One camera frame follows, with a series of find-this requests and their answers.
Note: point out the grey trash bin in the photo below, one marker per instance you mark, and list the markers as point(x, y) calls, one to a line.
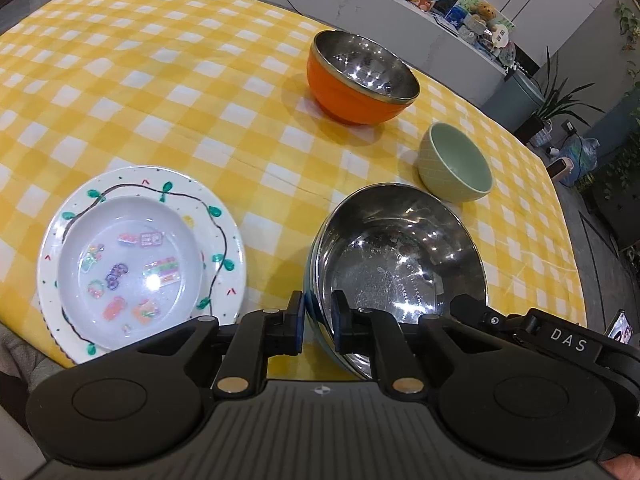
point(515, 100)

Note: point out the orange steel bowl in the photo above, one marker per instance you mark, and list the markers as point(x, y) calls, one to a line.
point(350, 95)

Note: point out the bushy green plant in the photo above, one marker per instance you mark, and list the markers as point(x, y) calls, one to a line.
point(617, 175)

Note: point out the brown teddy bear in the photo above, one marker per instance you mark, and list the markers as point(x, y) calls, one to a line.
point(486, 14)

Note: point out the blue steel bowl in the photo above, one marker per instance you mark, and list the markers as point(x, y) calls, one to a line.
point(390, 250)

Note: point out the painted white plate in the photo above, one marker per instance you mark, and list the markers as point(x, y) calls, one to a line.
point(220, 240)

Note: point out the green ceramic bowl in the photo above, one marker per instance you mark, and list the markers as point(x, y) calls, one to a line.
point(457, 167)

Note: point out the wall socket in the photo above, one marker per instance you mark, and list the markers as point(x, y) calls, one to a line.
point(568, 126)

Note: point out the patterned decorative plate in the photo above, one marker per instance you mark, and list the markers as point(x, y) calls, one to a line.
point(508, 52)

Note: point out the smartphone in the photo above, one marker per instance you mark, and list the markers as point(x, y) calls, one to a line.
point(619, 329)

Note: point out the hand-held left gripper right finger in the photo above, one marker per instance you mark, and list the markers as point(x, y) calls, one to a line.
point(340, 320)

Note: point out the long-leaf potted plant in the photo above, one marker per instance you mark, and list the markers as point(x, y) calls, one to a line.
point(555, 95)

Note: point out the small space heater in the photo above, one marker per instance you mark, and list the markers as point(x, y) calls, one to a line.
point(561, 170)

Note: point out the person's right hand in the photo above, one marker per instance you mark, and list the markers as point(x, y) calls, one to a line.
point(627, 470)

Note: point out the hanging vine plant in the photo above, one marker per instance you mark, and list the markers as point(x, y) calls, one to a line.
point(629, 22)

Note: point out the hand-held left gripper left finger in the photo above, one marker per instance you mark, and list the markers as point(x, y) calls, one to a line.
point(297, 320)

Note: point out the woven basket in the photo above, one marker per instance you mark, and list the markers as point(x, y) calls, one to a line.
point(541, 135)

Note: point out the white marble TV cabinet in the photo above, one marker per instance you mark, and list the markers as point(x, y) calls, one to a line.
point(390, 15)

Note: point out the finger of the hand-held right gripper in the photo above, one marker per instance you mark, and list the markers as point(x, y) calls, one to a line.
point(495, 325)

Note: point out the small white dish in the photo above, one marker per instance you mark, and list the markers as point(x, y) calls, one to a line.
point(130, 270)

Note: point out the white round fan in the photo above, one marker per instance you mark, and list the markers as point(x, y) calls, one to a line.
point(501, 36)

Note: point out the yellow checked tablecloth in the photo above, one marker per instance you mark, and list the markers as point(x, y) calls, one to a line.
point(150, 85)

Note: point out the person's left leg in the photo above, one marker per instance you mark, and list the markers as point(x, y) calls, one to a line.
point(25, 360)

